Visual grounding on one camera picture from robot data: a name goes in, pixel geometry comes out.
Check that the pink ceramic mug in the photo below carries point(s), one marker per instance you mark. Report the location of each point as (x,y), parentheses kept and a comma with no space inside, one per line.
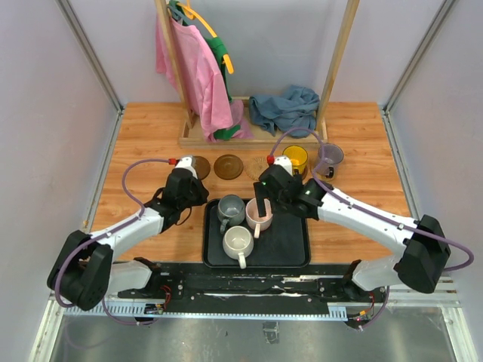
(256,223)

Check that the pink shirt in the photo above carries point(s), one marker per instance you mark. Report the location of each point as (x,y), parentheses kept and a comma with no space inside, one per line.
(201,60)

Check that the white ceramic mug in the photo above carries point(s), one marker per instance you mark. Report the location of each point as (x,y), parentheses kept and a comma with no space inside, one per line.
(238,244)

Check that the green garment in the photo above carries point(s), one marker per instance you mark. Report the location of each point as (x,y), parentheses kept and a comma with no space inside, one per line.
(178,14)

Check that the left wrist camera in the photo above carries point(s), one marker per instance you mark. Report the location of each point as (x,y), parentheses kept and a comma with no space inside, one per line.
(188,163)

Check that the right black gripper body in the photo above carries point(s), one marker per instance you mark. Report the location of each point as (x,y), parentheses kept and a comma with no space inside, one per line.
(278,199)

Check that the wooden clothes rack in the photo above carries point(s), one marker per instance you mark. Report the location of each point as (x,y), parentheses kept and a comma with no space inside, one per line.
(192,136)

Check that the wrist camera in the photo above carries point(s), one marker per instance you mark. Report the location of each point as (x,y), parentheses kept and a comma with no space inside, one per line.
(285,163)
(188,163)

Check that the yellow clothes hanger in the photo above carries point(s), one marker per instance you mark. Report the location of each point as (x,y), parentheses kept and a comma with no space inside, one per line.
(194,15)

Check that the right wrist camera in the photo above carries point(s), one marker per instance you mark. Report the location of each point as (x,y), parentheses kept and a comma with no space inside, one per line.
(285,163)

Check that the grey ceramic mug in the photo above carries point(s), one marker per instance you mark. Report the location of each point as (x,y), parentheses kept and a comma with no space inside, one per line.
(230,212)

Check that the grey slotted cable duct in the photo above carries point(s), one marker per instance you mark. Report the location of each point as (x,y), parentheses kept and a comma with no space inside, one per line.
(217,309)

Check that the purple glass cup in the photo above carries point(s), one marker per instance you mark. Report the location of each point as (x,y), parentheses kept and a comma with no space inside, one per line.
(330,154)

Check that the woven rattan coaster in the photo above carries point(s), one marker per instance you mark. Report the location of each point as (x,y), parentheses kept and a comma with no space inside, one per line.
(255,167)

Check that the blue crumpled cloth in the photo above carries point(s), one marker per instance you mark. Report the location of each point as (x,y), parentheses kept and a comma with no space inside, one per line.
(295,107)

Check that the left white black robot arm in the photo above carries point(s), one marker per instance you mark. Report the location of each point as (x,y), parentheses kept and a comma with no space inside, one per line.
(83,272)

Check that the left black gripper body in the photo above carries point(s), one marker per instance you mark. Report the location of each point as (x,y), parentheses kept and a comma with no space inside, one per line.
(196,196)

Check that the brown wooden coaster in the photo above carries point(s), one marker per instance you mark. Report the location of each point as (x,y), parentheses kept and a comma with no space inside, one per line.
(303,171)
(228,167)

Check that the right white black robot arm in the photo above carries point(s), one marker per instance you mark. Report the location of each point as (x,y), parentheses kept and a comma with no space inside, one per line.
(419,250)

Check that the yellow glass mug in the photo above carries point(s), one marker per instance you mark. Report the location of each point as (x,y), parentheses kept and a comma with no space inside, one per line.
(298,155)

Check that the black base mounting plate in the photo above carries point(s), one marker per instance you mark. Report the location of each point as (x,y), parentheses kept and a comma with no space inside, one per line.
(327,282)

